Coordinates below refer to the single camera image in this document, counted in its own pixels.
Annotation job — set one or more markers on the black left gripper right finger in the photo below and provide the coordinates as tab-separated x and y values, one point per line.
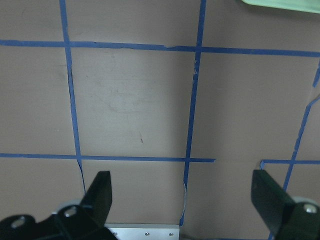
287	217

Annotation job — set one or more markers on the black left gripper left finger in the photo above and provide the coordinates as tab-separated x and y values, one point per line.
83	221

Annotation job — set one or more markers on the light green tray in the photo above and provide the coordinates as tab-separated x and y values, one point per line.
308	6

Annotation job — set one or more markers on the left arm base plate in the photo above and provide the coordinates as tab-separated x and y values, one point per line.
127	231

